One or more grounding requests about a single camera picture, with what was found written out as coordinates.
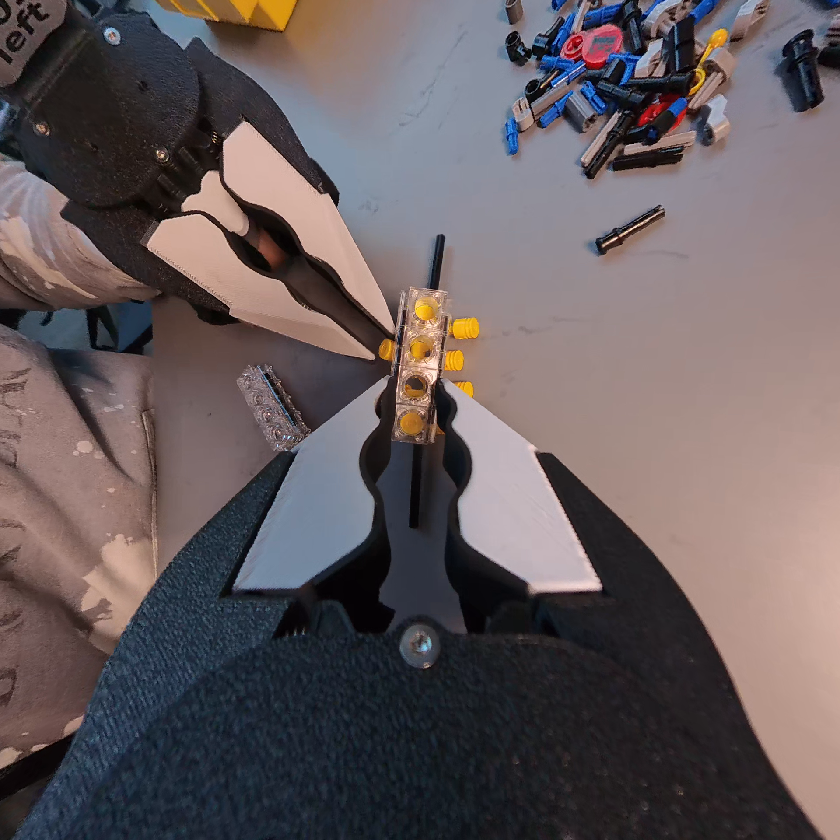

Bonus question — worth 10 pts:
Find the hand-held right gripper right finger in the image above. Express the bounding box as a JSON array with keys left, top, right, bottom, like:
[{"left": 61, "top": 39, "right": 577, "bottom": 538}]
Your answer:
[{"left": 440, "top": 379, "right": 602, "bottom": 635}]

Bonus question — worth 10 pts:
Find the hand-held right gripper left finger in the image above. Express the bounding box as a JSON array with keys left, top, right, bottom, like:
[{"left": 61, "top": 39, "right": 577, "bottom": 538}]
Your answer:
[{"left": 233, "top": 377, "right": 395, "bottom": 627}]

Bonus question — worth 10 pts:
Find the person's left hand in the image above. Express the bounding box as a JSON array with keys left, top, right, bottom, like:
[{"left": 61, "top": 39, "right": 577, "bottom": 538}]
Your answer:
[{"left": 252, "top": 230, "right": 291, "bottom": 273}]

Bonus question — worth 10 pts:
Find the yellow piston crankshaft assembly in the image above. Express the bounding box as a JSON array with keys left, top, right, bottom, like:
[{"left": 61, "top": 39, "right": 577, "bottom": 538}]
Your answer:
[{"left": 378, "top": 234, "right": 482, "bottom": 530}]

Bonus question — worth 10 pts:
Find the person's left forearm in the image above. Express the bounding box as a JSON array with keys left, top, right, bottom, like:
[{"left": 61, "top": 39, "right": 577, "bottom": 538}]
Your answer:
[{"left": 0, "top": 157, "right": 158, "bottom": 312}]

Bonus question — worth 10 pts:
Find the clear toy cylinder block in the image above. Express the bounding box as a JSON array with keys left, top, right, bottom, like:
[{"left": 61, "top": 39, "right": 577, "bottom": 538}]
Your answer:
[
  {"left": 390, "top": 287, "right": 450, "bottom": 446},
  {"left": 236, "top": 364, "right": 311, "bottom": 452}
]

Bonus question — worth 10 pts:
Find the pile of small toy parts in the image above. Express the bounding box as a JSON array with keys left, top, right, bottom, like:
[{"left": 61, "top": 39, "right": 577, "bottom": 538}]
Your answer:
[{"left": 504, "top": 0, "right": 840, "bottom": 180}]

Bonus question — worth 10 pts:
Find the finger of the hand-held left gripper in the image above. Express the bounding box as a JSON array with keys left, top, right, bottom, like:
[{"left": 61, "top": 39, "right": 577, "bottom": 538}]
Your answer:
[
  {"left": 146, "top": 210, "right": 378, "bottom": 362},
  {"left": 220, "top": 120, "right": 397, "bottom": 333}
]

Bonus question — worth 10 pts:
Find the single black toy pin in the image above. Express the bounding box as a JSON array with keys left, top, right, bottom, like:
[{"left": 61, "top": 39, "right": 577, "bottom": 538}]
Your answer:
[{"left": 595, "top": 205, "right": 666, "bottom": 256}]

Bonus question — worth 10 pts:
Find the person's grey hoodie torso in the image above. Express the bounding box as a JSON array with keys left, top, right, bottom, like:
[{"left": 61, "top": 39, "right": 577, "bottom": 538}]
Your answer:
[{"left": 0, "top": 325, "right": 158, "bottom": 769}]

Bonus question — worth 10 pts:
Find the yellow plastic bin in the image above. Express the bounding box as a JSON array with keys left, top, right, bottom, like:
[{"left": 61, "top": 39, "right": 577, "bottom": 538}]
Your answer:
[{"left": 157, "top": 0, "right": 299, "bottom": 32}]

